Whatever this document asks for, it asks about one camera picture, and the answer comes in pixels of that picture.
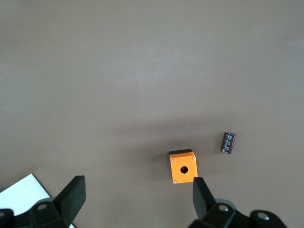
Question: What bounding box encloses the orange button box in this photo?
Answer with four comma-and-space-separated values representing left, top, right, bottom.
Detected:
169, 148, 199, 184

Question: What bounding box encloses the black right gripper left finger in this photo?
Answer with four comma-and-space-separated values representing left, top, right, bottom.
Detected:
28, 175, 86, 228

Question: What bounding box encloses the small black connector block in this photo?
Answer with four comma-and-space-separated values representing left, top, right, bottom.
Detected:
220, 132, 237, 155

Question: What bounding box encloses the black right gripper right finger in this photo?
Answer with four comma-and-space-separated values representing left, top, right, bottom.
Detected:
189, 176, 237, 228

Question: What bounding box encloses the white drawer cabinet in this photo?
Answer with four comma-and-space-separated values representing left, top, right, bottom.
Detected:
0, 173, 77, 228

